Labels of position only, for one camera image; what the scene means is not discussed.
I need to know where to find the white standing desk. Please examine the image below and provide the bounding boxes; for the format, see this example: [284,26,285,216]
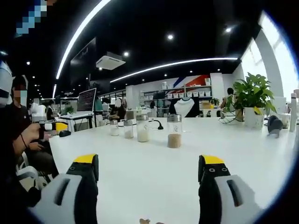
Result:
[59,111,95,133]

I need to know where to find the white and black shirt display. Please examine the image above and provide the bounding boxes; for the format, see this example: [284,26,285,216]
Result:
[168,97,200,118]

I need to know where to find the long curved ceiling light strip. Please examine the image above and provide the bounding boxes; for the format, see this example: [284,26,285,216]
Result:
[109,57,239,84]
[55,0,113,80]

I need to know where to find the computer monitor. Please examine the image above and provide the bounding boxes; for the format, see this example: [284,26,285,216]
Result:
[76,87,97,112]

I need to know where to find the large seasoning bottle brown contents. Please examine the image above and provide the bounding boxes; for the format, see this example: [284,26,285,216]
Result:
[166,113,183,148]

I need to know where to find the small seasoning bottle beige contents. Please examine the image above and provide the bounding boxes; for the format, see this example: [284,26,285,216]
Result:
[123,120,135,140]

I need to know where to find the black desk fan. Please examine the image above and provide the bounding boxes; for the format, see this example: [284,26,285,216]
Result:
[266,115,283,138]

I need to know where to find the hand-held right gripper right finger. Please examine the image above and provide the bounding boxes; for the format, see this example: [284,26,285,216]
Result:
[198,154,267,224]

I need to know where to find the shelf with white bins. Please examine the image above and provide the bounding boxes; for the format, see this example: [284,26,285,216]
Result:
[140,78,213,117]

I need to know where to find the black hanging panel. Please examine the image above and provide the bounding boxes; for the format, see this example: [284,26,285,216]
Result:
[70,36,97,87]

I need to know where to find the small seasoning bottle white contents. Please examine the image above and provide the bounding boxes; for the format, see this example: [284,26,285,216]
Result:
[109,119,120,137]

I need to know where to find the translucent cup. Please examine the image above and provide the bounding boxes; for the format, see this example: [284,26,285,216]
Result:
[280,112,290,129]

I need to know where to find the white and dark device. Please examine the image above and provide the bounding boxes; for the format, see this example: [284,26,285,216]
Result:
[0,60,14,108]

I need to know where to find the ceiling air conditioner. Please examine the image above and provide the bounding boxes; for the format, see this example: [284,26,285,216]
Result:
[95,51,124,70]

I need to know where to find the wire cage fan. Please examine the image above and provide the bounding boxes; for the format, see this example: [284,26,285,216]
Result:
[218,111,245,126]

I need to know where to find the white chair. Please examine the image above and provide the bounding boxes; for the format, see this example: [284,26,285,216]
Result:
[15,151,53,191]

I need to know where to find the black gooseneck stand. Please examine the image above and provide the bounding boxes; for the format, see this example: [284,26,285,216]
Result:
[149,119,164,131]

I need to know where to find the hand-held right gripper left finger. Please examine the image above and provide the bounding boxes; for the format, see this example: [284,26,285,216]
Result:
[28,153,100,224]

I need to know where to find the tall seasoning bottle white contents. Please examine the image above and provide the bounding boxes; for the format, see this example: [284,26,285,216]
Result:
[135,114,150,143]

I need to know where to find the green potted plant white pot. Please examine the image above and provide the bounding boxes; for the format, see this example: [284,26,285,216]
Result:
[225,72,278,128]

